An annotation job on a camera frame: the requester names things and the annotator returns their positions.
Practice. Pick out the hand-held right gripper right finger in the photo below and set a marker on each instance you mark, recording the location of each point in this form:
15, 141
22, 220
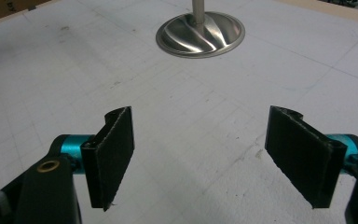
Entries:
304, 161

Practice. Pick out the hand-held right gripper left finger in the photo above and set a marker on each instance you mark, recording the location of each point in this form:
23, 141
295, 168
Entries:
115, 155

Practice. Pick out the tall metal hook stand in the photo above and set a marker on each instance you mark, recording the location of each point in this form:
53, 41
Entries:
180, 40

